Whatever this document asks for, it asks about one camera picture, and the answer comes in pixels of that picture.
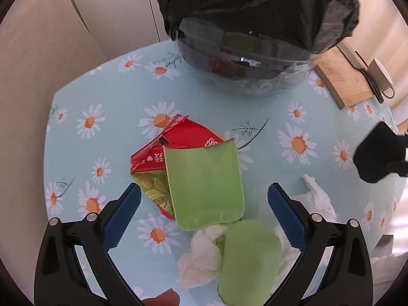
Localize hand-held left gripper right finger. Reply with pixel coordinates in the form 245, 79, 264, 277
267, 182, 374, 306

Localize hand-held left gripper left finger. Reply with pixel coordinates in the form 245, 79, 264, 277
34, 183, 144, 306

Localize white tissue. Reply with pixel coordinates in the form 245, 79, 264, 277
273, 226, 302, 279
301, 174, 338, 222
177, 226, 228, 290

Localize green paper cup piece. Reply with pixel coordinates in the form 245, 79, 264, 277
218, 220, 283, 306
163, 138, 245, 232

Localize clear plastic trash bin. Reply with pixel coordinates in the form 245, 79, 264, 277
176, 19, 316, 98

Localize black trash bag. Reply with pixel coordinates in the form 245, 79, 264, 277
156, 0, 361, 55

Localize person's left hand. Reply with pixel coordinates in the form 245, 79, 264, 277
142, 288, 181, 306

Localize daisy print tablecloth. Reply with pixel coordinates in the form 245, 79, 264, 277
45, 40, 402, 306

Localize white mug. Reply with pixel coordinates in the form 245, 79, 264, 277
368, 58, 396, 99

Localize wooden cutting board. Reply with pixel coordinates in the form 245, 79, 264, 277
314, 43, 377, 110

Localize kitchen cleaver knife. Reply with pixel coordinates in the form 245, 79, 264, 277
336, 42, 385, 104

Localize red snack wrapper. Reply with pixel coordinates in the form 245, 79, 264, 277
130, 114, 225, 220

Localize white cabinet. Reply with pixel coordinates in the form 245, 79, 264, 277
68, 0, 166, 43

